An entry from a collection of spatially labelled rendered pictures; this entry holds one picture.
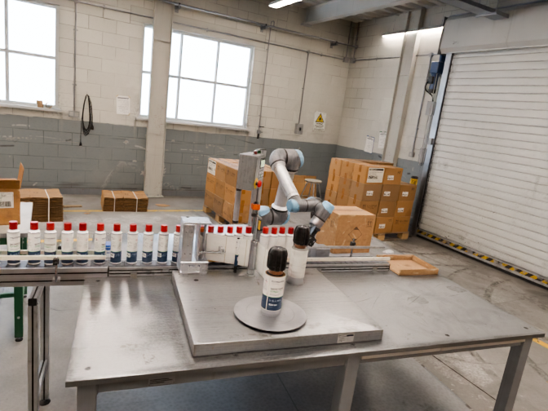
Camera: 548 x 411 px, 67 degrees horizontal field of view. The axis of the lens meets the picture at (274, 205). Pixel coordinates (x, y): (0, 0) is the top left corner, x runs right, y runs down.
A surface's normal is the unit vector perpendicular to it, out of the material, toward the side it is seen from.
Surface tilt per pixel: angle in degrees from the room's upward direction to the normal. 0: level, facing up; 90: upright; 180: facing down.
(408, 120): 90
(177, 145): 90
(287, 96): 90
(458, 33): 90
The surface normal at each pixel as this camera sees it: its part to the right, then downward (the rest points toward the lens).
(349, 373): 0.34, 0.25
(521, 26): -0.88, 0.00
